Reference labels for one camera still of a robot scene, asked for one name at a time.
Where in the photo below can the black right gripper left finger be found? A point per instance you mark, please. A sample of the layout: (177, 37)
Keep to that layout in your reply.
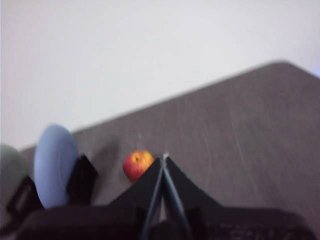
(142, 190)

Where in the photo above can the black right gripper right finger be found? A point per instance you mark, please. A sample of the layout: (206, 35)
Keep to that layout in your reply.
(185, 190)

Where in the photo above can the red apple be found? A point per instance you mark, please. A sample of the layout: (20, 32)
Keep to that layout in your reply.
(136, 163)

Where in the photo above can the blue plate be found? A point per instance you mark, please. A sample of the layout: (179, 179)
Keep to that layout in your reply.
(53, 165)

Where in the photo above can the black plate rack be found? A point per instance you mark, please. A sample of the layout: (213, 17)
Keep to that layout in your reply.
(82, 177)

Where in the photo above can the green plate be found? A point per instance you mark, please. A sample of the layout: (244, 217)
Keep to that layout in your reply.
(12, 165)

